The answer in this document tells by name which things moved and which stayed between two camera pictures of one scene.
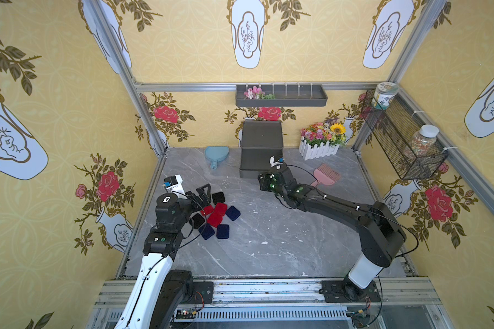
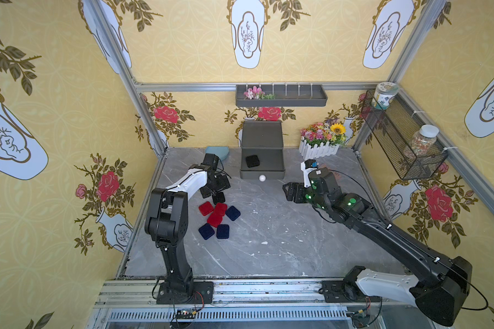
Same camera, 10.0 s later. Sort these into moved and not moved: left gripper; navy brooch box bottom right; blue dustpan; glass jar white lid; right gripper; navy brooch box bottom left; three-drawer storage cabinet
Moved: right gripper; left gripper
Not moved: three-drawer storage cabinet; navy brooch box bottom right; glass jar white lid; navy brooch box bottom left; blue dustpan
